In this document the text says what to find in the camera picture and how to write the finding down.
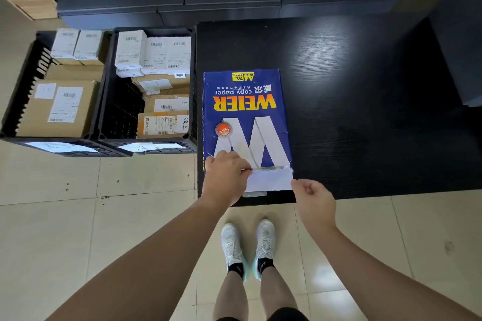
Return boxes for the black plastic crate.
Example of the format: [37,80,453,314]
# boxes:
[92,26,199,155]
[0,30,130,158]

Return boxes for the person's left hand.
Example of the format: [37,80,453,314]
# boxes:
[201,150,252,208]

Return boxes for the person's right forearm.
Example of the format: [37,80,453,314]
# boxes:
[303,221,482,321]

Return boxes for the white box with label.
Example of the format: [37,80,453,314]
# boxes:
[166,36,192,72]
[50,28,80,65]
[74,30,104,66]
[143,36,170,71]

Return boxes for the person's white sneaker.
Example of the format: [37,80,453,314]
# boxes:
[220,222,250,282]
[252,219,276,281]

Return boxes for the person's black sock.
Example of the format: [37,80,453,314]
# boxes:
[257,257,276,276]
[227,262,245,280]

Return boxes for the person's left black sock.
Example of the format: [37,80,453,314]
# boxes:
[227,262,245,280]

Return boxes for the person's leg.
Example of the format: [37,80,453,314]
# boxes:
[213,270,249,321]
[259,266,299,317]

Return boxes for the person's left leg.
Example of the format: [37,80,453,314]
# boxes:
[213,270,249,321]

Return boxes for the person's right hand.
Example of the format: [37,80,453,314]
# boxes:
[290,179,337,232]

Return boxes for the person's left white sneaker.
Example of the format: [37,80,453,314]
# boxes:
[220,222,250,282]

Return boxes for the person's right white sneaker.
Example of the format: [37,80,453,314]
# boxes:
[252,219,276,281]

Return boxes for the person's right leg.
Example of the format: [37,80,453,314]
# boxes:
[259,266,299,317]

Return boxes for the small flat white box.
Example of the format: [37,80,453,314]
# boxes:
[115,67,145,78]

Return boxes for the person's left forearm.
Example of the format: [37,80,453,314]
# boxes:
[45,197,233,321]

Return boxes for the dark grey side cabinet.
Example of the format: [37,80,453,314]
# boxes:
[429,0,482,108]

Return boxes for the tall white box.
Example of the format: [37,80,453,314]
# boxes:
[114,30,148,69]

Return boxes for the brown cardboard box yellow tape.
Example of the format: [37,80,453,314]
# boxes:
[137,110,190,140]

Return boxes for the blue copy paper packet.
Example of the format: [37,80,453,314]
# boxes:
[202,69,294,197]

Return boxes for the white paper crate label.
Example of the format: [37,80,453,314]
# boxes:
[117,142,186,153]
[22,142,100,154]

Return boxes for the large brown cardboard box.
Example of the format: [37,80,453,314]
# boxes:
[15,79,99,138]

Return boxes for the flat brown cardboard box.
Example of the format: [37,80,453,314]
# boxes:
[44,64,105,83]

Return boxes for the brown cardboard box white label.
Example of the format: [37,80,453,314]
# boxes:
[131,73,191,95]
[143,94,190,113]

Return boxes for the person's black shorts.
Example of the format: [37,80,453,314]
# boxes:
[216,307,309,321]

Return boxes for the person's right black sock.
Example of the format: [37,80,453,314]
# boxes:
[257,257,276,276]

